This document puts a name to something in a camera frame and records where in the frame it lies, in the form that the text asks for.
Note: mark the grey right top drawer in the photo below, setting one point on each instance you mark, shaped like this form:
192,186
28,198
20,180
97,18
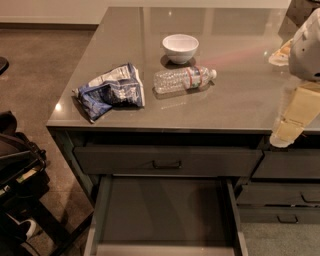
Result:
292,164

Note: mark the grey right middle drawer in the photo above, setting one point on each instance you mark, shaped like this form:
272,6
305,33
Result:
280,194

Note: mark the white ceramic bowl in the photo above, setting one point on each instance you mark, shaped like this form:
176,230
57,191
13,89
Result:
180,48

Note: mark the open grey middle drawer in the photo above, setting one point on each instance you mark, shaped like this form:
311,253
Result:
165,216

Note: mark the clear plastic water bottle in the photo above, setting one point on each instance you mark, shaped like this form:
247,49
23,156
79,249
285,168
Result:
183,79

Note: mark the black round object left edge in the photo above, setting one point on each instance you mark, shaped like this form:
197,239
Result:
3,64

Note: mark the crumpled blue chip bag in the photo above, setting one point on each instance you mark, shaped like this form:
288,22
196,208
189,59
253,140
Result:
119,87

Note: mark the grey right bottom drawer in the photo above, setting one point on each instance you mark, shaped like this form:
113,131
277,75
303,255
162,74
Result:
282,215

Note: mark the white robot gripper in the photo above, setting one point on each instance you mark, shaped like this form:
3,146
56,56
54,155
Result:
306,53

